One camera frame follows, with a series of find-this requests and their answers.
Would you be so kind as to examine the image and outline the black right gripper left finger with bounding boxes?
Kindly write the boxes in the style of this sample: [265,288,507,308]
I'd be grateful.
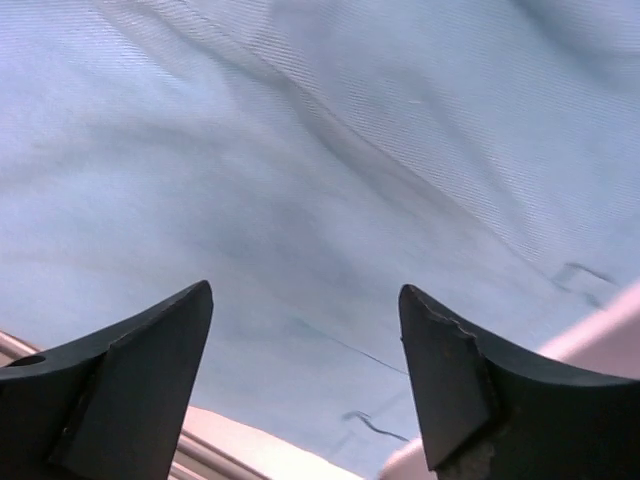
[1,281,213,480]

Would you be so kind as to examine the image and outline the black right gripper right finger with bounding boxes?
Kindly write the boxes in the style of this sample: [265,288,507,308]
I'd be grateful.
[399,285,639,479]

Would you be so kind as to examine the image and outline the light blue trousers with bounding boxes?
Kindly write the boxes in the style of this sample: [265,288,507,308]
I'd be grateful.
[1,1,639,477]

